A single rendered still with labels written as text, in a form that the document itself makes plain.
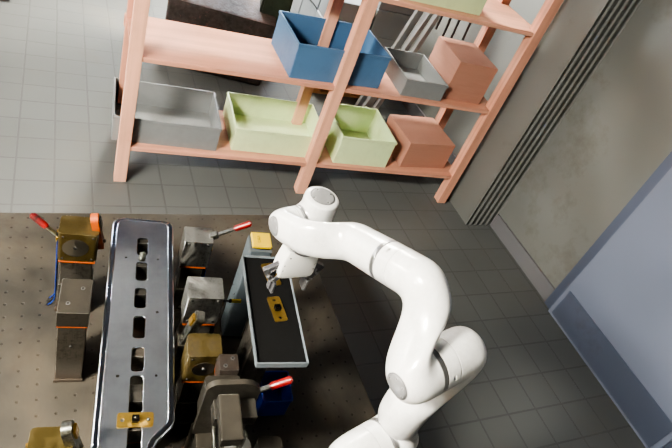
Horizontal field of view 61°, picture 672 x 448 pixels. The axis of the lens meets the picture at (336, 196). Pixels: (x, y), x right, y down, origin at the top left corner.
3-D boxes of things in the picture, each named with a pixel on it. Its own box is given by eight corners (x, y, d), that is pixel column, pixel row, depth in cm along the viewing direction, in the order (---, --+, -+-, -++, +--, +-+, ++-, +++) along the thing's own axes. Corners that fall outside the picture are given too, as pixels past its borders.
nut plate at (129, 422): (116, 428, 134) (116, 425, 133) (117, 413, 137) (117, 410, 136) (153, 427, 137) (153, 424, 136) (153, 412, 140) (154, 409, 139)
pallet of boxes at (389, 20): (379, 100, 540) (426, -10, 475) (307, 92, 506) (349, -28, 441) (340, 43, 614) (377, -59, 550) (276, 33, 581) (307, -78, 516)
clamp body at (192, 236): (167, 297, 204) (184, 225, 183) (201, 298, 208) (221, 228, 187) (167, 314, 199) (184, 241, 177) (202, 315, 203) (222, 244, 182)
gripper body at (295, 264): (317, 230, 145) (305, 260, 152) (280, 232, 140) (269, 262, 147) (327, 252, 140) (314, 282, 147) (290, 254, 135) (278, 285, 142)
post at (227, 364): (192, 430, 170) (218, 353, 146) (209, 430, 172) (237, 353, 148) (192, 447, 166) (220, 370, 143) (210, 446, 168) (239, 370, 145)
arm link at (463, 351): (337, 445, 139) (386, 416, 148) (364, 490, 133) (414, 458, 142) (412, 332, 107) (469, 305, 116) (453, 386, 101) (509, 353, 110)
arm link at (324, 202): (298, 252, 134) (329, 244, 139) (314, 211, 126) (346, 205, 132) (281, 227, 138) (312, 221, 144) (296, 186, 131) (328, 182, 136)
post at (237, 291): (219, 320, 203) (246, 234, 178) (239, 321, 206) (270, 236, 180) (220, 338, 198) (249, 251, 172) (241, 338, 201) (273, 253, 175)
